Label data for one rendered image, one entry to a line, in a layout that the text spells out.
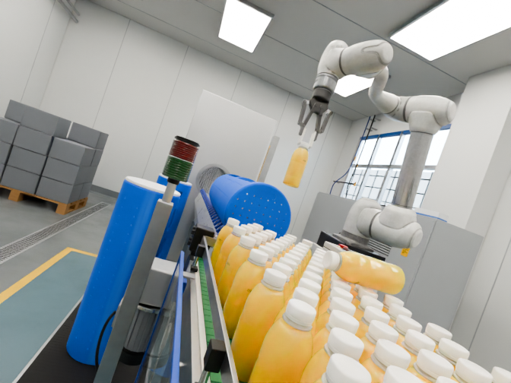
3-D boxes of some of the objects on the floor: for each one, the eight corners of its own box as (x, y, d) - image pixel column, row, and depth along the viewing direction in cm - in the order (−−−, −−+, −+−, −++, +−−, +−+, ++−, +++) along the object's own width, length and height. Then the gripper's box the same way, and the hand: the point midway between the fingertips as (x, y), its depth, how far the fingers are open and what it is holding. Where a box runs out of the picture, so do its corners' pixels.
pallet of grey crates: (85, 206, 457) (109, 134, 455) (63, 215, 379) (93, 128, 377) (-1, 180, 429) (25, 104, 426) (-43, 185, 351) (-12, 91, 349)
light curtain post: (217, 307, 275) (278, 137, 272) (217, 310, 269) (280, 137, 266) (211, 305, 274) (272, 135, 270) (211, 309, 268) (274, 134, 264)
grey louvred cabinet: (315, 289, 450) (347, 201, 447) (422, 400, 241) (484, 236, 238) (284, 280, 437) (316, 190, 434) (369, 390, 228) (433, 216, 225)
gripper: (337, 102, 123) (318, 154, 121) (301, 87, 120) (282, 140, 119) (345, 96, 116) (326, 152, 114) (307, 80, 113) (287, 136, 111)
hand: (306, 138), depth 117 cm, fingers closed on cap, 4 cm apart
